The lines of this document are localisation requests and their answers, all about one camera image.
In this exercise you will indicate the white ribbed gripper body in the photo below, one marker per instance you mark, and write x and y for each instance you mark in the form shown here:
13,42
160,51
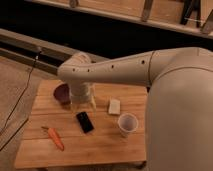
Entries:
80,92

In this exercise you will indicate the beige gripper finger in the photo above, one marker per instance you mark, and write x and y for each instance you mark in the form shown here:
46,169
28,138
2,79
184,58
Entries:
92,102

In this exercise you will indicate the dark red ceramic bowl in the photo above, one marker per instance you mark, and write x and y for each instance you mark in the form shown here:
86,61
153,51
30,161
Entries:
61,94

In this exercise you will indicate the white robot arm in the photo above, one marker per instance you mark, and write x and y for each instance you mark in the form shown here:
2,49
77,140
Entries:
179,108

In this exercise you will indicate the white sponge block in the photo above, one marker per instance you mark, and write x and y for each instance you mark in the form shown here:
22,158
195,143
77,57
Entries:
114,107

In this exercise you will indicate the black smartphone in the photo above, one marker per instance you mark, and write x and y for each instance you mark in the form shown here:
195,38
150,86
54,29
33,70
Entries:
84,122

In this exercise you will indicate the wooden cutting board table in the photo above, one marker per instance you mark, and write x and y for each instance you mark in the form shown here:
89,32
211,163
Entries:
103,145

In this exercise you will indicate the clear plastic cup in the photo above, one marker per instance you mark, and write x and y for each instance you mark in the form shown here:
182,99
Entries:
127,123

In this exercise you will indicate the orange carrot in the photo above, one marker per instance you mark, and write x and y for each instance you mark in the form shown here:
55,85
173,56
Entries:
55,137

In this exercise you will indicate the long metal rail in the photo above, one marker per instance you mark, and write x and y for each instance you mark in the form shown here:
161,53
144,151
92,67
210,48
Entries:
25,49

